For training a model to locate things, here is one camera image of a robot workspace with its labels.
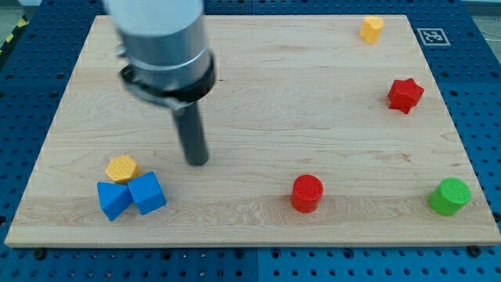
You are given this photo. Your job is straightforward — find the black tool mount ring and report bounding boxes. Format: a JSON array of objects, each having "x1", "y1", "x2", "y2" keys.
[{"x1": 119, "y1": 50, "x2": 216, "y2": 111}]

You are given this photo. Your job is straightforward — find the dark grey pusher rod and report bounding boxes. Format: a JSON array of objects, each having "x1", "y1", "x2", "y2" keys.
[{"x1": 173, "y1": 102, "x2": 208, "y2": 166}]

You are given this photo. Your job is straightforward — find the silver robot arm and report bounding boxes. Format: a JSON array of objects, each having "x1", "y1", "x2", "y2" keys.
[{"x1": 103, "y1": 0, "x2": 216, "y2": 166}]

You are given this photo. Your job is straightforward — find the blue cube block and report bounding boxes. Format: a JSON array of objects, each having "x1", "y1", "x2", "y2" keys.
[{"x1": 128, "y1": 172, "x2": 167, "y2": 215}]

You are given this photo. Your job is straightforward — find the yellow hexagon block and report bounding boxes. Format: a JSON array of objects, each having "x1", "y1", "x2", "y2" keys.
[{"x1": 105, "y1": 155, "x2": 142, "y2": 184}]

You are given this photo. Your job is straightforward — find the blue triangle block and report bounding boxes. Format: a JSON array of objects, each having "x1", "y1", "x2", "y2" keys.
[{"x1": 97, "y1": 182, "x2": 133, "y2": 221}]

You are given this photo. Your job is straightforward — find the wooden board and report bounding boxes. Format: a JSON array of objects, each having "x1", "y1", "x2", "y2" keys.
[{"x1": 5, "y1": 15, "x2": 500, "y2": 248}]

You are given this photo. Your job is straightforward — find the red cylinder block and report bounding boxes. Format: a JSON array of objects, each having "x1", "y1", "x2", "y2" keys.
[{"x1": 290, "y1": 174, "x2": 324, "y2": 213}]

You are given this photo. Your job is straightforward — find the red star block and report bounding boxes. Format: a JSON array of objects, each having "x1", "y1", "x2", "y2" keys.
[{"x1": 387, "y1": 78, "x2": 425, "y2": 114}]

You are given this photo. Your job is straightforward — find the white fiducial marker tag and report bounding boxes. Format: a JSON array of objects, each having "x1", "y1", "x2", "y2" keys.
[{"x1": 417, "y1": 27, "x2": 450, "y2": 46}]

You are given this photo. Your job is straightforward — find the green cylinder block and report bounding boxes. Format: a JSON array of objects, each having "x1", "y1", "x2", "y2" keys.
[{"x1": 428, "y1": 177, "x2": 472, "y2": 216}]

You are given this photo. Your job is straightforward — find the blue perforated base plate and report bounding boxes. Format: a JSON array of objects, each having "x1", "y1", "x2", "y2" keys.
[{"x1": 1, "y1": 0, "x2": 500, "y2": 281}]

